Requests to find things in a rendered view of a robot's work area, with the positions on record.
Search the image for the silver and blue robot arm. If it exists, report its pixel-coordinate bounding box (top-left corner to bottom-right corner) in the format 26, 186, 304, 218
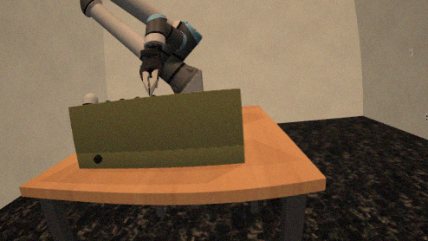
80, 0, 202, 94

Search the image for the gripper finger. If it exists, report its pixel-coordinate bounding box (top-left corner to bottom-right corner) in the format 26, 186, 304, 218
150, 62, 163, 96
139, 65, 151, 96

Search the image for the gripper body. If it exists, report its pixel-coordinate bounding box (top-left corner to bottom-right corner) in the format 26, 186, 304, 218
142, 43, 164, 78

